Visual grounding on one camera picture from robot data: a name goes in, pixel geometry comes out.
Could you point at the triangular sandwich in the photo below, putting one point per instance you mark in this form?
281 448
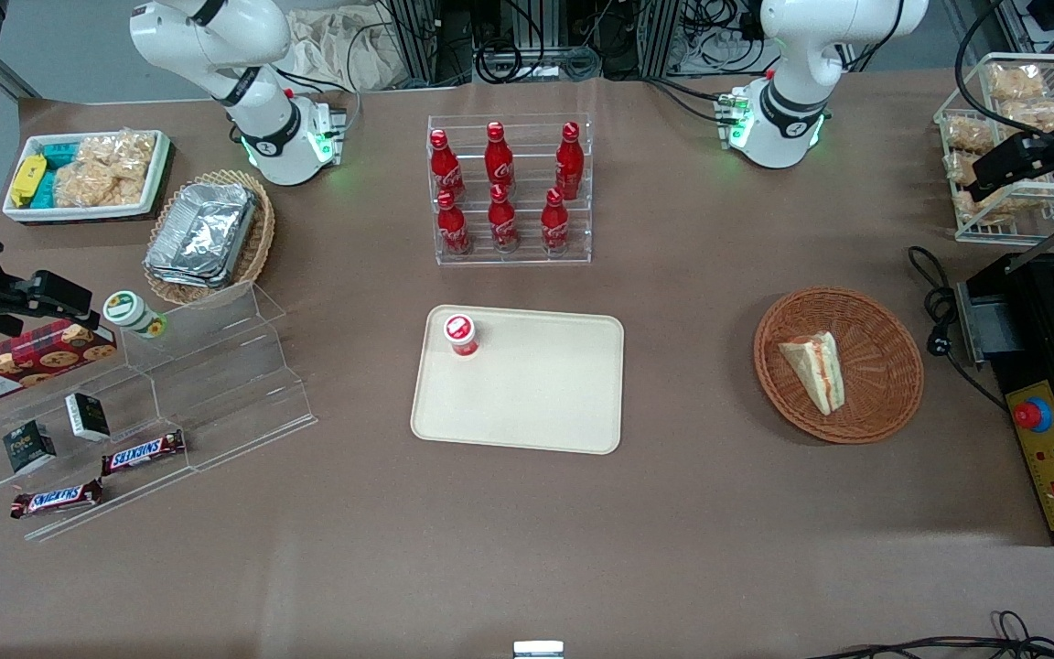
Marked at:
815 371

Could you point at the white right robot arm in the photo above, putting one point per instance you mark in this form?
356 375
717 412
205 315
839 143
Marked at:
263 124

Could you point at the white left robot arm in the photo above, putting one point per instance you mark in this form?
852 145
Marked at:
792 101

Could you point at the white rectangular snack tray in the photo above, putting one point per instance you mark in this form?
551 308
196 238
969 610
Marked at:
79 212

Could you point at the oval light wicker basket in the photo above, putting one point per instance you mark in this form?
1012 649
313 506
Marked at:
258 247

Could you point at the round brown wicker basket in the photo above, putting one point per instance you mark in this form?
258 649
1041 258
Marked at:
884 366

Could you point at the beige plastic tray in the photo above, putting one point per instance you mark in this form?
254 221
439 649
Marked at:
527 394

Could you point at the clear bag of fried snacks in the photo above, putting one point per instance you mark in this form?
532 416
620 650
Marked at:
984 209
1035 114
1016 82
971 134

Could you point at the red tartan cookie box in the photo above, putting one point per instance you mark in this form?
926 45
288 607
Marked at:
33 361

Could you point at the white cup with green lid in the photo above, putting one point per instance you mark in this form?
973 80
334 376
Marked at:
126 309

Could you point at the teal snack pack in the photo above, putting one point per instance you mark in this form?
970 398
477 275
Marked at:
60 152
44 190

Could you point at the clear bag of rice crackers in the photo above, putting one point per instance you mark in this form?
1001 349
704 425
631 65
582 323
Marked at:
92 186
120 151

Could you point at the yellow snack pack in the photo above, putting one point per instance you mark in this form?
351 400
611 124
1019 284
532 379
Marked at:
28 178

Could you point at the black box with white side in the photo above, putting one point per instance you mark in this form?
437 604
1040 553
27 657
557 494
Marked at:
88 416

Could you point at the black box with gold lettering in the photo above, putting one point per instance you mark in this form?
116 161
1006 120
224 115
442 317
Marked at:
28 447

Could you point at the silver foil packet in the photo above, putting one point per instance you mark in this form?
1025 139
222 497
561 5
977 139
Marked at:
202 233

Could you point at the clear acrylic stand with snacks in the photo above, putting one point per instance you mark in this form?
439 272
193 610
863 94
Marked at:
79 469

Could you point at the Snickers chocolate bar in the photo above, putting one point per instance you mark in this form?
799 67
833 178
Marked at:
56 499
143 451

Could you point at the empty clear acrylic step stand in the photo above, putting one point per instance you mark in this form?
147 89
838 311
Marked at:
234 384

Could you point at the crumpled beige cloth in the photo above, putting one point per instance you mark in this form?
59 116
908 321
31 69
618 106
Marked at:
344 55

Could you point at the red cola bottle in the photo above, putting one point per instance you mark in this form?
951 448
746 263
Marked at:
444 167
502 221
554 224
569 163
499 157
453 227

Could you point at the red cup with white lid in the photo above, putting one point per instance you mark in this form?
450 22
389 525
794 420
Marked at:
461 334

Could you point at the clear acrylic bottle rack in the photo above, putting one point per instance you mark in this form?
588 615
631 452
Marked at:
532 260

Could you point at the small silver metal block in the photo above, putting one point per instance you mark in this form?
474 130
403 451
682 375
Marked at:
538 650

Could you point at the aluminium profile post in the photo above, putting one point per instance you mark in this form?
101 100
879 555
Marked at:
417 37
669 37

